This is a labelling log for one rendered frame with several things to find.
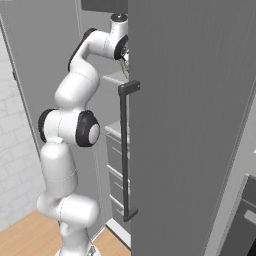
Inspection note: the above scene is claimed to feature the black oven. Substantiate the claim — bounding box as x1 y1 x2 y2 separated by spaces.
218 173 256 256

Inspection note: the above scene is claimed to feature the pale grey shelf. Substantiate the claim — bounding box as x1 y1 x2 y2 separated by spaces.
101 73 131 87

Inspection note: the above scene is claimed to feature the grey fridge door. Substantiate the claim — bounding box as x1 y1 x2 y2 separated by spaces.
127 0 256 256

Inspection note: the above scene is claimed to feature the dark wall cabinet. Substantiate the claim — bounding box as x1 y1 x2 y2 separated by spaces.
80 0 130 14

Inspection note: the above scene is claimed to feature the grey drawer cabinet run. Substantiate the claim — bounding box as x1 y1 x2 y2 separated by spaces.
104 120 132 250

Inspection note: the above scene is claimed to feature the dark grey door handle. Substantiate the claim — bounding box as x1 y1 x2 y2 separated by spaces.
117 79 141 223

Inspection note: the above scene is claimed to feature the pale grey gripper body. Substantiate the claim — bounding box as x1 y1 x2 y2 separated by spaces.
115 55 131 80

